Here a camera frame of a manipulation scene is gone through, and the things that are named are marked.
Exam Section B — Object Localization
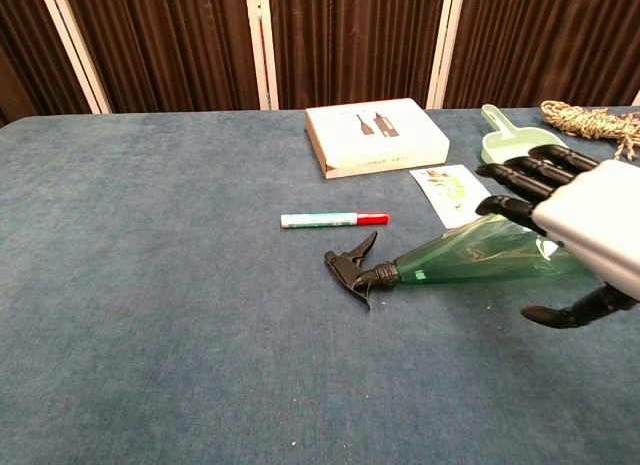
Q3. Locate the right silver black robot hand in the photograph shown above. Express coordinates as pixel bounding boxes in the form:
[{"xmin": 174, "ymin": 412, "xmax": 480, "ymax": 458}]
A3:
[{"xmin": 474, "ymin": 145, "xmax": 640, "ymax": 329}]

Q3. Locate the light green plastic dustpan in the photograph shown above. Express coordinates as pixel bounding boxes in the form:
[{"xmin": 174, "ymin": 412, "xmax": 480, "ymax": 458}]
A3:
[{"xmin": 479, "ymin": 103, "xmax": 569, "ymax": 165}]

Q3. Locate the flat white cardboard box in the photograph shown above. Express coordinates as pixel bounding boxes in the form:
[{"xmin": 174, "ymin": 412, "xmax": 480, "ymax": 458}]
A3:
[{"xmin": 304, "ymin": 97, "xmax": 451, "ymax": 180}]

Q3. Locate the beige braided rope bundle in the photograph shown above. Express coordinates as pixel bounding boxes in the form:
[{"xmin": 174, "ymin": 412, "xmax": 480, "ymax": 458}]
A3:
[{"xmin": 539, "ymin": 99, "xmax": 640, "ymax": 161}]

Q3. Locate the blue fabric table cover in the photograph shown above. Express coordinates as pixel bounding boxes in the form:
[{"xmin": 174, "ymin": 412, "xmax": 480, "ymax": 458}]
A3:
[{"xmin": 0, "ymin": 104, "xmax": 640, "ymax": 465}]

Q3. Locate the white marker with red cap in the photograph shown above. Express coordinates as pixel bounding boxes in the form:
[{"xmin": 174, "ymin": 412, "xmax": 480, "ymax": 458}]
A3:
[{"xmin": 279, "ymin": 210, "xmax": 391, "ymax": 230}]

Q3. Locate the white screen frame post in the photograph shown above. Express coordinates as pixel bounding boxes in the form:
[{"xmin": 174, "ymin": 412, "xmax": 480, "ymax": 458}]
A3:
[
  {"xmin": 37, "ymin": 0, "xmax": 112, "ymax": 115},
  {"xmin": 243, "ymin": 0, "xmax": 280, "ymax": 111},
  {"xmin": 424, "ymin": 0, "xmax": 469, "ymax": 110}
]

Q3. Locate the white printed paper card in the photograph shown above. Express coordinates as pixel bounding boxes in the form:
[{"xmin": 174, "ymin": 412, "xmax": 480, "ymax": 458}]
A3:
[{"xmin": 408, "ymin": 163, "xmax": 494, "ymax": 230}]

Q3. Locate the green transparent spray bottle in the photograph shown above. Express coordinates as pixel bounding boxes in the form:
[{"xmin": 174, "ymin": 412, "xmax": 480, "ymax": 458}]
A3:
[{"xmin": 323, "ymin": 212, "xmax": 601, "ymax": 311}]

